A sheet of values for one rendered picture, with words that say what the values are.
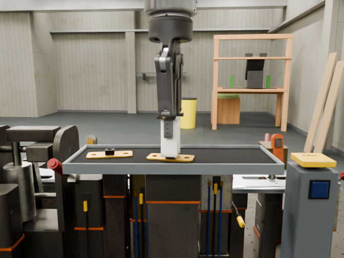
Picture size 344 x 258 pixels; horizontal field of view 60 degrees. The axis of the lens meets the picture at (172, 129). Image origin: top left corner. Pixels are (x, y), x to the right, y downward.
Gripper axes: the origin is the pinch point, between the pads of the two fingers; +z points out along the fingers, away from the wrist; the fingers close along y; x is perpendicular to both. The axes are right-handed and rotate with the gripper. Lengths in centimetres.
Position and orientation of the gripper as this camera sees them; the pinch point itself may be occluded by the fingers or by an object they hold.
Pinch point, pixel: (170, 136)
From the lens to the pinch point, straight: 53.8
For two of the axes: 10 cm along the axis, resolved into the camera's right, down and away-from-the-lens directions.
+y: 2.0, -1.8, 9.6
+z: 0.0, 9.8, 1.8
